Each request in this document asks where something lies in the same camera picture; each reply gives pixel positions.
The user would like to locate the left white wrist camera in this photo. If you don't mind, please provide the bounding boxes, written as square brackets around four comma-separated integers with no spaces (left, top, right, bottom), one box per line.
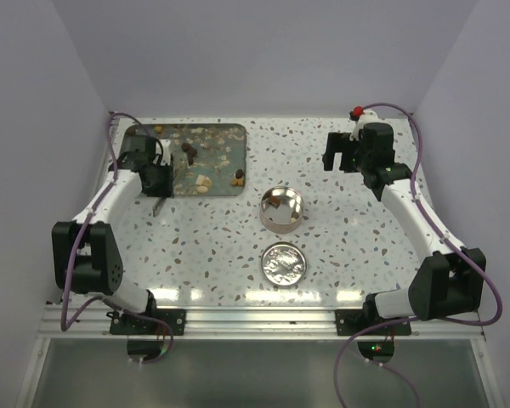
[161,139,172,166]

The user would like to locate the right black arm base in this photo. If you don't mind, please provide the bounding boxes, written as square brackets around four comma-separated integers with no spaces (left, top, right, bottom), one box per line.
[334,309,412,337]

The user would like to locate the brown chocolate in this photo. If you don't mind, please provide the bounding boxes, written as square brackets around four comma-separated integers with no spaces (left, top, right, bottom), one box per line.
[268,195,281,207]

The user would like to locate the aluminium mounting rail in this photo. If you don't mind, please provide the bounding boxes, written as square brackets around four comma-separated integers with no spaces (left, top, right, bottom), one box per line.
[37,303,485,341]

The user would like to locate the metal tweezers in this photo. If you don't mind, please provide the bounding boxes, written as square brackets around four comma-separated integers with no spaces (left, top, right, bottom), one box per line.
[152,197,166,218]

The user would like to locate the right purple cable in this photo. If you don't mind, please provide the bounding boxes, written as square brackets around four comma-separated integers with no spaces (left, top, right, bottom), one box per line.
[331,101,503,408]

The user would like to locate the embossed silver tin lid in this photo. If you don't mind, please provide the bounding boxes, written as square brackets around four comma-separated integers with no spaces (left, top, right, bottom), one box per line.
[260,241,308,287]

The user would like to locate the green floral metal tray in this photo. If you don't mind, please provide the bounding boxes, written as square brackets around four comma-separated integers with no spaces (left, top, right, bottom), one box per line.
[112,122,247,197]

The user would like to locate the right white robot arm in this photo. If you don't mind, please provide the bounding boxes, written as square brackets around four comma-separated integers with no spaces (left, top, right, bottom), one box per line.
[322,122,486,334]

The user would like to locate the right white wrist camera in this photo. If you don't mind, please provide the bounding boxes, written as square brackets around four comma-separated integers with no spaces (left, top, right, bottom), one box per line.
[349,106,382,140]

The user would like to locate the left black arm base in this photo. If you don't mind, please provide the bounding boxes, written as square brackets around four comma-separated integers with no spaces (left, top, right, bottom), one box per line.
[106,309,187,336]

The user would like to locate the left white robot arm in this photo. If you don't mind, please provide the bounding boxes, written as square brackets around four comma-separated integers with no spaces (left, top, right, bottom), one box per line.
[51,136,173,334]

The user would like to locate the white chocolate pieces cluster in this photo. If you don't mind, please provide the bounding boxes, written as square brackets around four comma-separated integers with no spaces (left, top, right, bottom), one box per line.
[195,174,213,195]

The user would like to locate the round silver tin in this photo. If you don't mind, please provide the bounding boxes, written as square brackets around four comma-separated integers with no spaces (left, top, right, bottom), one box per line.
[259,186,305,234]

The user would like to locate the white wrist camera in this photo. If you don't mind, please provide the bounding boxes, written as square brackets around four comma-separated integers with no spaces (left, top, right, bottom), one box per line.
[349,106,382,140]
[161,139,172,166]

